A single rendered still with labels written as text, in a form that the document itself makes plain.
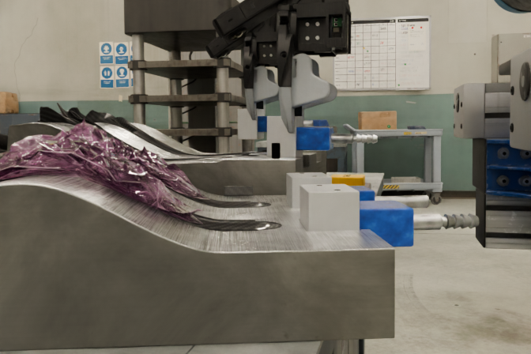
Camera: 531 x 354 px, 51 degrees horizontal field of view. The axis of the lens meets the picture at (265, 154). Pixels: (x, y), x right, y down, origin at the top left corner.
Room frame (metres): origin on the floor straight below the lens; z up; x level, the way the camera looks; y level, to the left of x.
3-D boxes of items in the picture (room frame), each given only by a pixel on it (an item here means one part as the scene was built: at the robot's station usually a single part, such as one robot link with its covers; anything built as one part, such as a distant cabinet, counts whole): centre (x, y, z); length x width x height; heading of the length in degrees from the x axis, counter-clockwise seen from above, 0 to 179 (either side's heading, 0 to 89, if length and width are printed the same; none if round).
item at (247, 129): (1.00, -0.02, 0.93); 0.13 x 0.05 x 0.05; 76
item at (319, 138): (0.68, -0.07, 0.91); 0.13 x 0.05 x 0.05; 76
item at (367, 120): (6.59, -1.32, 0.94); 0.41 x 0.33 x 0.29; 88
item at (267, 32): (1.00, -0.01, 1.09); 0.09 x 0.08 x 0.12; 76
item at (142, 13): (5.42, 0.61, 1.03); 1.54 x 0.94 x 2.06; 171
